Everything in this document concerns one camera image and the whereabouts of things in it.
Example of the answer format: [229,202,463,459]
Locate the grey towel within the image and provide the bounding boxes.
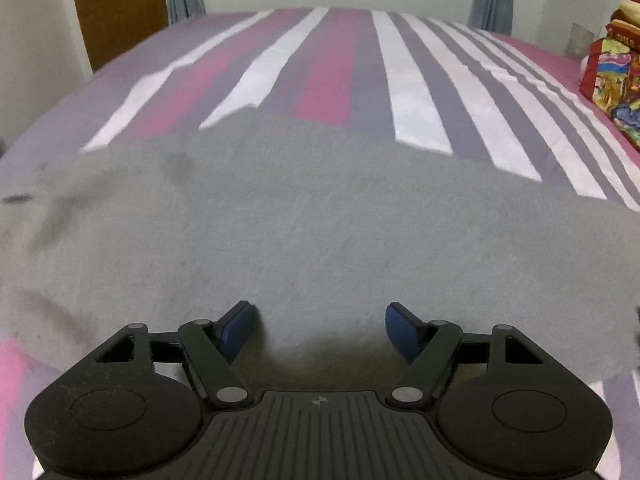
[0,107,640,386]

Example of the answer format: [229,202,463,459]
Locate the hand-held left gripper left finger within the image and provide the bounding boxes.
[93,301,259,409]

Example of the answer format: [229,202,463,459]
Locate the grey wall plate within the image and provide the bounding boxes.
[567,22,594,59]

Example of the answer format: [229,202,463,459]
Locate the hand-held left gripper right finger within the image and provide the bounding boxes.
[384,302,547,409]

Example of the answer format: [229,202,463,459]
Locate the red printed bag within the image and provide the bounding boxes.
[606,0,640,53]

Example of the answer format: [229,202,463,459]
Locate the striped bed sheet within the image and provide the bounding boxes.
[0,6,640,480]

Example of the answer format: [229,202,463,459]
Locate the wooden door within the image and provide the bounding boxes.
[69,0,168,72]

